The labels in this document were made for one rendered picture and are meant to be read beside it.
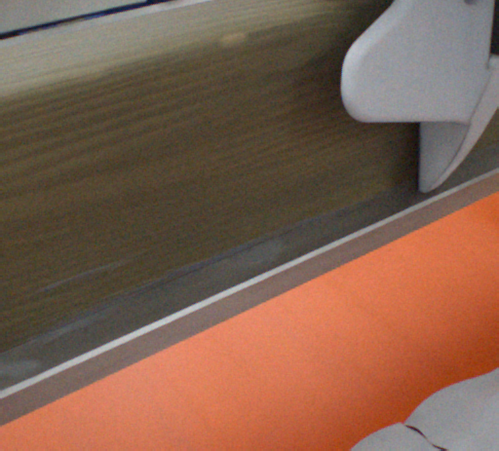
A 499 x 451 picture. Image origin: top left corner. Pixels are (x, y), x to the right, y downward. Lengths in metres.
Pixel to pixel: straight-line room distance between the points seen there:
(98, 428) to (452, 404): 0.15
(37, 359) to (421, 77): 0.12
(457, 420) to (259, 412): 0.08
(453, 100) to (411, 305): 0.19
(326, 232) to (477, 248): 0.22
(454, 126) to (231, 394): 0.17
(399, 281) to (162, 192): 0.23
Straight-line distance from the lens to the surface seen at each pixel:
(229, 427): 0.33
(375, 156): 0.24
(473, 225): 0.46
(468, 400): 0.35
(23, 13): 0.50
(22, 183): 0.17
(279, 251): 0.22
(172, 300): 0.20
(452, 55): 0.22
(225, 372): 0.35
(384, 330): 0.38
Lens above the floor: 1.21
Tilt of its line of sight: 33 degrees down
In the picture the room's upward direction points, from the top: straight up
